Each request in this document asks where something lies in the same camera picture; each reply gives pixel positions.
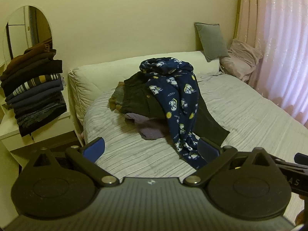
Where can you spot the oval mirror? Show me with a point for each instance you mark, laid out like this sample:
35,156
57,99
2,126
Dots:
21,24

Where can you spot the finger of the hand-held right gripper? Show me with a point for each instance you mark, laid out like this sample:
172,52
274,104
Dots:
301,158

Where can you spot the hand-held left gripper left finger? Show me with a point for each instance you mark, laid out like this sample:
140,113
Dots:
92,149

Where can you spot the grey garment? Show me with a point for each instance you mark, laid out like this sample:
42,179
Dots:
118,93

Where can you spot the pink curtain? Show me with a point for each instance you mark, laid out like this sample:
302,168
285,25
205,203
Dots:
276,41

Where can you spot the dark grey pants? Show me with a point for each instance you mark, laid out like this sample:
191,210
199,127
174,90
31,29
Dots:
137,96

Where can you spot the mustard garment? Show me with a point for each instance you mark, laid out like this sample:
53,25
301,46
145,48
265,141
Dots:
112,103

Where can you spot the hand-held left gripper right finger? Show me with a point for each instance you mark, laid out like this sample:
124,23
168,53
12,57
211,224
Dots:
207,150

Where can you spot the bed with striped white cover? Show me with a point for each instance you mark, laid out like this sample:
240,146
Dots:
240,105

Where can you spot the pink pillow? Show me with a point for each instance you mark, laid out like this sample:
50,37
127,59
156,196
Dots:
240,57

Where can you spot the white dresser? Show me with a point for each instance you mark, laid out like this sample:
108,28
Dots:
9,134

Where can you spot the grey pillow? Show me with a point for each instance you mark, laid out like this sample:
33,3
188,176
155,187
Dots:
211,41

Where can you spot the long white bed pillow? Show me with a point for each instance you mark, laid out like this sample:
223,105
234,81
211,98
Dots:
96,77

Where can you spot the navy printed fleece pants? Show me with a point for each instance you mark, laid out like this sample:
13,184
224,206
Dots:
178,105

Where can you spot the stack of folded clothes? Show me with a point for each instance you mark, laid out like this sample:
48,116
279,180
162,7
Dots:
36,86

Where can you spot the purple garment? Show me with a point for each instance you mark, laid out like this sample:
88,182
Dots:
149,130

